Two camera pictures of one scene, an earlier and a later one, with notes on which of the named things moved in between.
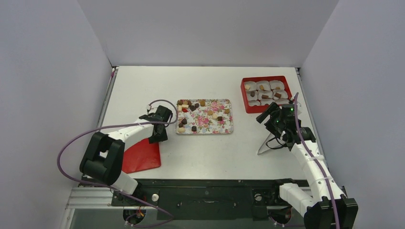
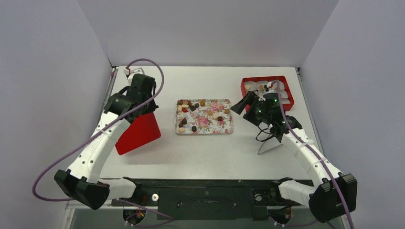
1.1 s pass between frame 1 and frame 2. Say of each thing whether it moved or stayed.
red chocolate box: stayed
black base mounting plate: stayed
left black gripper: moved
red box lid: moved
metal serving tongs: stayed
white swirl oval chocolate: stayed
